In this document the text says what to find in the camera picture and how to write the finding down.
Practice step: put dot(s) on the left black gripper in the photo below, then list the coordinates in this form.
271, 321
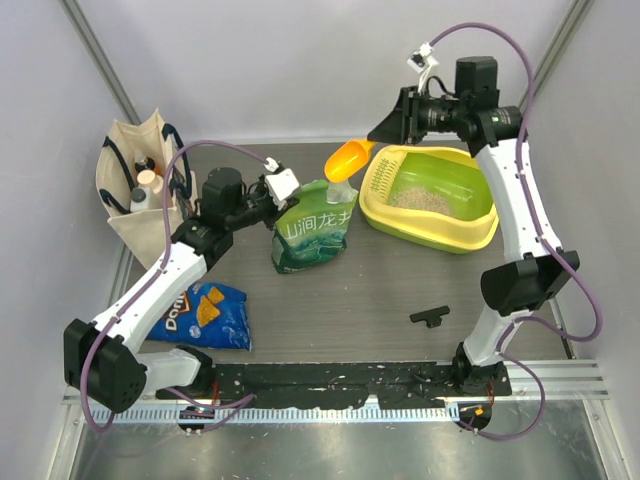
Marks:
261, 187

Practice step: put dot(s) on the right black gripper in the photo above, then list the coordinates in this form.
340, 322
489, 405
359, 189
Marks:
401, 126

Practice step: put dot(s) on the green cat litter bag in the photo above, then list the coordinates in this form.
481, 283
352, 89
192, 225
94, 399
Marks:
314, 231

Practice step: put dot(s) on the yellow plastic scoop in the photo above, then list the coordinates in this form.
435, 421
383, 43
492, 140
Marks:
348, 160

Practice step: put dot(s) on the black bag clip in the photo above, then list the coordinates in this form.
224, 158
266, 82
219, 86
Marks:
432, 318

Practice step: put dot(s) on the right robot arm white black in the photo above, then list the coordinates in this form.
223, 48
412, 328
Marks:
536, 266

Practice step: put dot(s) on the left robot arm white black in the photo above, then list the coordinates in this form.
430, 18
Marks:
102, 358

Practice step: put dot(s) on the clean litter pellets in box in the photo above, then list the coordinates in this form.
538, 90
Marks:
416, 198

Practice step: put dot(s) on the yellow green litter box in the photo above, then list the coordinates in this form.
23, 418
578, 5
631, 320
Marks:
449, 172

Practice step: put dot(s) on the blue Doritos chip bag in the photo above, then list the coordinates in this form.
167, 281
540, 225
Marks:
207, 315

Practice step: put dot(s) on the white bottle in tote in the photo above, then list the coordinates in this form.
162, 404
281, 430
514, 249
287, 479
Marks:
151, 180

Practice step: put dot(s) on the grey capped bottle in tote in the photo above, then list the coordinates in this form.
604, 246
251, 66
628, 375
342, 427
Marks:
142, 199

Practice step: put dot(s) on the beige canvas tote bag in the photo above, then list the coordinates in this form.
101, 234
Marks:
143, 232

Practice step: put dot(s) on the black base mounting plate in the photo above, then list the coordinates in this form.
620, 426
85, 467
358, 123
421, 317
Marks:
339, 386

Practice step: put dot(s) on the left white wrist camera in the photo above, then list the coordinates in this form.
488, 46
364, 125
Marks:
281, 182

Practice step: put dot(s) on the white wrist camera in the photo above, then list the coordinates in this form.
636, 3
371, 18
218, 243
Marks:
423, 62
281, 182

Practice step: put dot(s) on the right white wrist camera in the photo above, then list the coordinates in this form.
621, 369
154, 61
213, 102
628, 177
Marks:
423, 62

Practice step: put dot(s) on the aluminium rail frame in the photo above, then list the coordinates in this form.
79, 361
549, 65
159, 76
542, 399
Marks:
570, 378

